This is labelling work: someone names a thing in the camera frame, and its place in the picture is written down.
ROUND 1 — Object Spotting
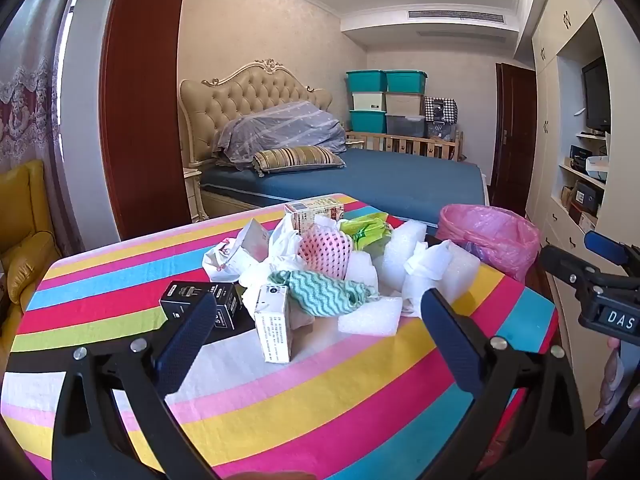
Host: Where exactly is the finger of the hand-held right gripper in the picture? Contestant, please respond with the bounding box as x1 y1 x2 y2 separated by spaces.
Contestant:
539 244 640 306
584 230 640 273

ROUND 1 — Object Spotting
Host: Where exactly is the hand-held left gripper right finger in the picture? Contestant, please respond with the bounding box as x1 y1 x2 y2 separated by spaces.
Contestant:
421 291 586 480

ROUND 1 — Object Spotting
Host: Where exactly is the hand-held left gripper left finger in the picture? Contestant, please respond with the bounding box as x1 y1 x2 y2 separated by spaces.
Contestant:
51 292 222 480

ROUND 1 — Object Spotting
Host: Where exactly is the pink bin with plastic liner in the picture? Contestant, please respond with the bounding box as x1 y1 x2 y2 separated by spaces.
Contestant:
436 204 542 283

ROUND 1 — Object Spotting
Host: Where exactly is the green plastic wrapper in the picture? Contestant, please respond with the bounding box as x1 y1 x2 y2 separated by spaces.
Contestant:
339 212 393 257

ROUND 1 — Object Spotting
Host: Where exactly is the white thin plastic bag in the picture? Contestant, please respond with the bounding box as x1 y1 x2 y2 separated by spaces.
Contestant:
240 215 313 301

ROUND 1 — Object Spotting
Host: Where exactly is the pink foam fruit net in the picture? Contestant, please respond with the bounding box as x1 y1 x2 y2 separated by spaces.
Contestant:
297 224 353 281

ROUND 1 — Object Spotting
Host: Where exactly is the beige printed carton box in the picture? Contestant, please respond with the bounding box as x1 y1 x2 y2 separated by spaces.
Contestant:
284 197 346 235

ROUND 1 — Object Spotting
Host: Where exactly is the person's right hand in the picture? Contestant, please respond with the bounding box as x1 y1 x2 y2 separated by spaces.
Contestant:
597 339 627 423

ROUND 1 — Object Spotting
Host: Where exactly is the black cardboard box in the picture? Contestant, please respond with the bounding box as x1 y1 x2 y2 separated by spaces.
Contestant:
159 281 242 332

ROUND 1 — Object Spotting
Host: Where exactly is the black safe box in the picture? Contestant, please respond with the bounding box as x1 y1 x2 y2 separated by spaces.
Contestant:
570 180 601 217

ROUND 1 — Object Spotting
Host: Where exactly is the white shelf box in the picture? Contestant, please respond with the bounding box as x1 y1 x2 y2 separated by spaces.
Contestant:
585 154 611 182

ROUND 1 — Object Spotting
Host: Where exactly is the white red-printed plastic bag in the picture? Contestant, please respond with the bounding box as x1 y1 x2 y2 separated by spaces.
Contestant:
202 237 243 283

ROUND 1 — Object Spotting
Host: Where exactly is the small white printed box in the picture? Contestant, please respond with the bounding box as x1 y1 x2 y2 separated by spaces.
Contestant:
254 284 292 364

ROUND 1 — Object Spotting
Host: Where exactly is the white box with silver inside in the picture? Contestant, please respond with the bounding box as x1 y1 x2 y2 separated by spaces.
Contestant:
234 219 273 273

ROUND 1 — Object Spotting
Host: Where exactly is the green wavy patterned cloth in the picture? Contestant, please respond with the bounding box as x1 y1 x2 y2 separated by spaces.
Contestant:
269 270 379 318

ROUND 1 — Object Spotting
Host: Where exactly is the dark brown room door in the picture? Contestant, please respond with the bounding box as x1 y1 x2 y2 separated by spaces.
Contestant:
491 62 537 217

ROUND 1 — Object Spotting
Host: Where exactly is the colourful striped tablecloth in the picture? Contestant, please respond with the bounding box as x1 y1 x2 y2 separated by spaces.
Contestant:
0 192 558 480

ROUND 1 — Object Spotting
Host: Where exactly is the cream nightstand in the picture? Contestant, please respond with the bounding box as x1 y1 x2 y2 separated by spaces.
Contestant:
182 162 211 223

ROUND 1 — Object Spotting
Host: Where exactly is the black television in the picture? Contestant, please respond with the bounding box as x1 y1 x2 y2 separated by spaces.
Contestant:
581 55 612 133

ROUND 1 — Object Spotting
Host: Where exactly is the bed with blue sheet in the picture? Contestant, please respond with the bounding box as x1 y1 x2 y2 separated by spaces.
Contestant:
199 147 488 223

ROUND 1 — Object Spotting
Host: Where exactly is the yellow leather armchair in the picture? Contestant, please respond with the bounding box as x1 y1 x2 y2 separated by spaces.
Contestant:
0 159 63 341

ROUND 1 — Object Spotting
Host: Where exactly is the black white checkered bag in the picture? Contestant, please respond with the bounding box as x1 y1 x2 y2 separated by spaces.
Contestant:
424 96 458 125

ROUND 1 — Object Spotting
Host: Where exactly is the wooden cot railing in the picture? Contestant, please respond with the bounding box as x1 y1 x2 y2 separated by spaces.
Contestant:
345 130 465 162

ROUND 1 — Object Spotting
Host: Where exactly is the gold striped pillow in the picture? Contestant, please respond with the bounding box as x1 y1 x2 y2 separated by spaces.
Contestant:
252 145 346 177

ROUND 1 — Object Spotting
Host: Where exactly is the grey-blue striped duvet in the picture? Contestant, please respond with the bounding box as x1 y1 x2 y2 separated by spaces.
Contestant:
212 101 348 171

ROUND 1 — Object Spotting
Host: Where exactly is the reddish brown wooden panel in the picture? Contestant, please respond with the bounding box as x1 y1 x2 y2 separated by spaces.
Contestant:
97 0 195 242

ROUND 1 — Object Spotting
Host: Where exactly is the beige tufted bed headboard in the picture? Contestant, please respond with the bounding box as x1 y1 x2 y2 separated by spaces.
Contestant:
179 58 333 166

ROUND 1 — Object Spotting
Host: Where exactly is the stack of plastic storage boxes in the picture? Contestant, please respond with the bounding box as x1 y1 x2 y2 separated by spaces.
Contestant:
346 70 429 138

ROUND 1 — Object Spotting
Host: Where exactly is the ceiling air vent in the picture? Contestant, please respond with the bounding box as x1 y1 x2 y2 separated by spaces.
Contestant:
407 9 506 25

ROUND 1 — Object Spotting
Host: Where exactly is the lace patterned curtain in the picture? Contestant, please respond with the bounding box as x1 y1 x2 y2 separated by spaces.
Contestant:
0 0 83 176

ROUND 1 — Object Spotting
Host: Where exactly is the cream built-in wall cabinet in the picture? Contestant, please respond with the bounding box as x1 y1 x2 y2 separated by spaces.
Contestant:
522 0 640 376

